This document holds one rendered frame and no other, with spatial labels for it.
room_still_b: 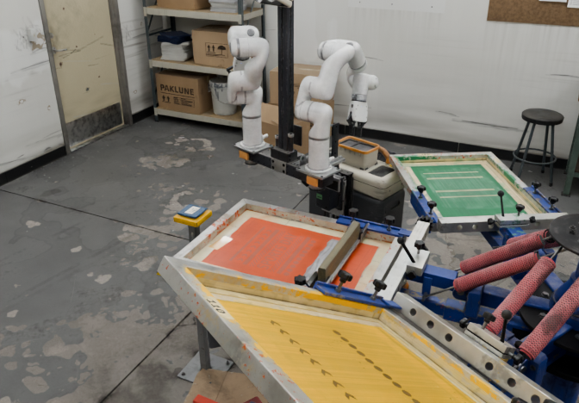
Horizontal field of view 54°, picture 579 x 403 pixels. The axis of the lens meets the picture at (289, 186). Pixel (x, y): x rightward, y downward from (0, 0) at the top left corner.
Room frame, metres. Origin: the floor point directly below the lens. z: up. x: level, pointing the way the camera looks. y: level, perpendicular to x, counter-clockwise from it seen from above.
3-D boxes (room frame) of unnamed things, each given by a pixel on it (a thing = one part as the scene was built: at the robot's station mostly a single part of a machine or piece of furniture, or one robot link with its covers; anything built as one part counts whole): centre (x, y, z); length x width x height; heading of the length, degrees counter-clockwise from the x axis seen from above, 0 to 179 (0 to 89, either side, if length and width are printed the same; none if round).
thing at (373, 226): (2.13, -0.35, 0.98); 0.30 x 0.05 x 0.07; 65
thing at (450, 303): (1.79, -0.40, 0.89); 1.24 x 0.06 x 0.06; 65
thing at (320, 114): (2.43, -0.13, 1.37); 0.13 x 0.10 x 0.16; 56
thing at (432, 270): (1.74, -0.52, 1.02); 0.17 x 0.06 x 0.05; 65
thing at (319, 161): (2.44, -0.14, 1.21); 0.16 x 0.13 x 0.15; 137
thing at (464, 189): (2.43, -0.89, 1.05); 1.08 x 0.61 x 0.23; 5
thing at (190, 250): (1.98, -0.01, 0.97); 0.79 x 0.58 x 0.04; 65
